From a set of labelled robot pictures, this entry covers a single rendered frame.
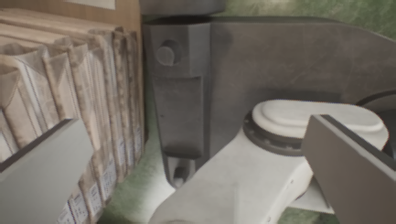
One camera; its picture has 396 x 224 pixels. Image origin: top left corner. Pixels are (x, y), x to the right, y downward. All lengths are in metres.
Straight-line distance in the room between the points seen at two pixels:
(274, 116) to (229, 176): 0.13
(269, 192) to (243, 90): 0.26
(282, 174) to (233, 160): 0.07
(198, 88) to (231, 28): 0.14
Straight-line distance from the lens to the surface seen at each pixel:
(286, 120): 0.35
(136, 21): 0.59
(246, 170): 0.31
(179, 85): 0.48
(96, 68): 0.48
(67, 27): 0.54
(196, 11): 0.44
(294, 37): 0.46
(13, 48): 0.41
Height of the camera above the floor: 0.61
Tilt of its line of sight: 57 degrees down
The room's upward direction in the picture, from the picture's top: 158 degrees counter-clockwise
